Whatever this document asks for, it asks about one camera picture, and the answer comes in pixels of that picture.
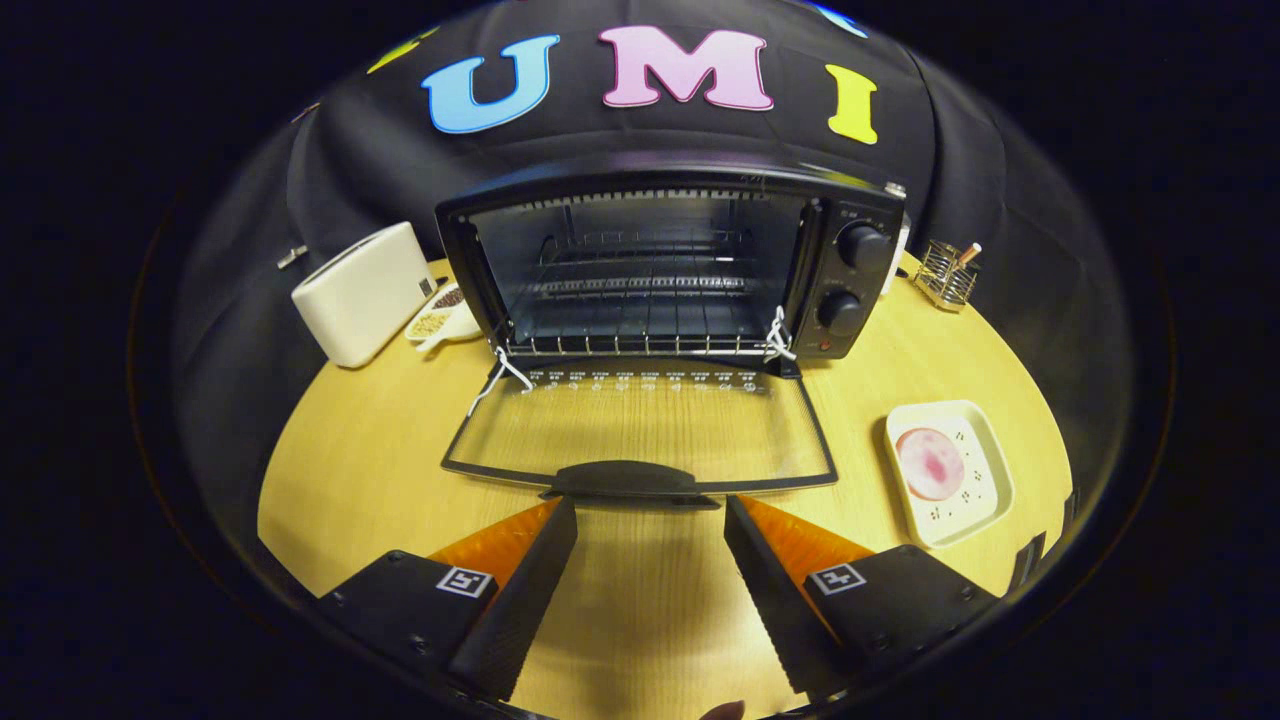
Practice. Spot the metal cloth clip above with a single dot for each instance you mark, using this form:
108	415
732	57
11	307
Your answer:
292	257

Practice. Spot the cream square plate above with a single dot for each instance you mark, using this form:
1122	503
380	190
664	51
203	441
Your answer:
985	470

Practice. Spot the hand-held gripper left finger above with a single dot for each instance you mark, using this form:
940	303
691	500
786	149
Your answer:
520	610

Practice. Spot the clear plastic bottle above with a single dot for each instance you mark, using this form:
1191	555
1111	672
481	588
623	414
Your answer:
902	250

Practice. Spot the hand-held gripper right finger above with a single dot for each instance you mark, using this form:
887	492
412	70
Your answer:
775	610

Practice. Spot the black toaster oven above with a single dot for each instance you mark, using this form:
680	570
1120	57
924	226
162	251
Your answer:
860	285

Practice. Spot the white dish of beans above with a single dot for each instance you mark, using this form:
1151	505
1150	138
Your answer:
432	322

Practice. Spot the white bread toaster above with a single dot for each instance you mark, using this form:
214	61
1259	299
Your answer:
360	295

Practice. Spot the wooden stick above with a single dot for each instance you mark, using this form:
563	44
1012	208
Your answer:
968	254

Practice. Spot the pink round food slice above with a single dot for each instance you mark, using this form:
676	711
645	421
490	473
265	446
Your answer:
930	465

